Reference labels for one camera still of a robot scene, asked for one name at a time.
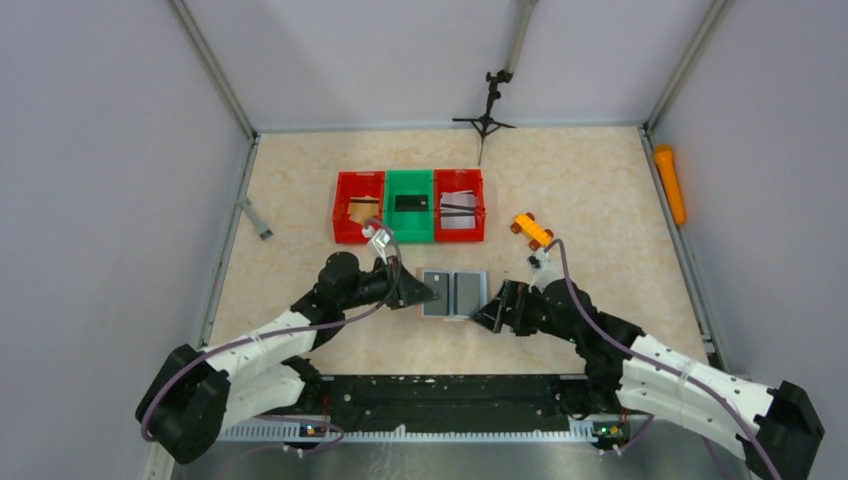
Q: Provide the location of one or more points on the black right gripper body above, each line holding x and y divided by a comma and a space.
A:
535, 315

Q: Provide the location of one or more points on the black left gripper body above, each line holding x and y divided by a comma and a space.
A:
371, 287

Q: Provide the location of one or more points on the dark grey card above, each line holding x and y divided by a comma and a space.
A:
439, 281

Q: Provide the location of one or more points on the gold card with stripe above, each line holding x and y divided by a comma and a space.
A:
364, 200

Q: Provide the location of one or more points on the grey silver card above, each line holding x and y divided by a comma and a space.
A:
458, 198

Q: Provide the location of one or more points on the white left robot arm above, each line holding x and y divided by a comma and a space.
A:
197, 394

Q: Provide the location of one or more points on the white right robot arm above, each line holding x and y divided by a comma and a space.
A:
776, 431

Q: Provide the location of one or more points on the white card in bin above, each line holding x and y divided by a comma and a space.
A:
457, 222

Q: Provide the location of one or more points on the black card in green bin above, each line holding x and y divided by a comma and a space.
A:
411, 203

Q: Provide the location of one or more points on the card with black stripe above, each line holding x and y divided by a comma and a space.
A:
451, 210

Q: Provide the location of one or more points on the yellow toy brick car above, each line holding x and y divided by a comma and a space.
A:
537, 236

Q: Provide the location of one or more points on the grey small tool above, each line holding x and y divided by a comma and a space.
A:
261, 227

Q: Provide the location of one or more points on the green plastic bin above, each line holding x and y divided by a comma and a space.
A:
410, 227

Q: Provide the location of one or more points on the right red plastic bin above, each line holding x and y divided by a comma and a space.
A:
453, 180

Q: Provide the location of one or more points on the orange flashlight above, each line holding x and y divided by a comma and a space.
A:
664, 160

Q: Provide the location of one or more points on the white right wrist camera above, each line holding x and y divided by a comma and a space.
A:
545, 271

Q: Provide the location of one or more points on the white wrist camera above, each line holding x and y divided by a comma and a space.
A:
545, 271
378, 240

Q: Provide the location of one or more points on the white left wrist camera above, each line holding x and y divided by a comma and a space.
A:
378, 240

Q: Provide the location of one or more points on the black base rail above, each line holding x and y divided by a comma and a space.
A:
569, 394

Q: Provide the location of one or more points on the black camera tripod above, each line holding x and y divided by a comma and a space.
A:
486, 124

